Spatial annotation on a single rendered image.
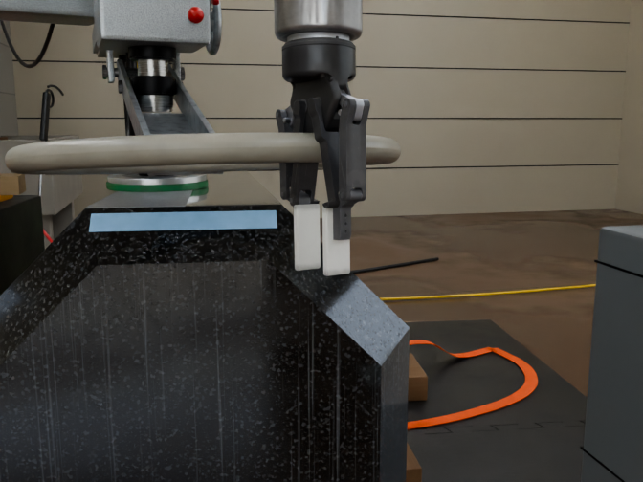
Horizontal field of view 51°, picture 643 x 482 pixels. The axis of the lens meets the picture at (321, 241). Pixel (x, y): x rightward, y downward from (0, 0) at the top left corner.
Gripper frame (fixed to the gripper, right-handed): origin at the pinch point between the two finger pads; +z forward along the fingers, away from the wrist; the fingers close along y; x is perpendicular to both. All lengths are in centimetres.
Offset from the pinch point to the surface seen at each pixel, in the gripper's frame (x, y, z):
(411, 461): -71, 61, 65
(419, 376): -117, 107, 63
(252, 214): -17.3, 44.8, -0.2
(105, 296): 7, 51, 12
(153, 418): 0, 49, 34
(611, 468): -60, 2, 42
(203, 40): -22, 72, -35
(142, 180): -10, 78, -6
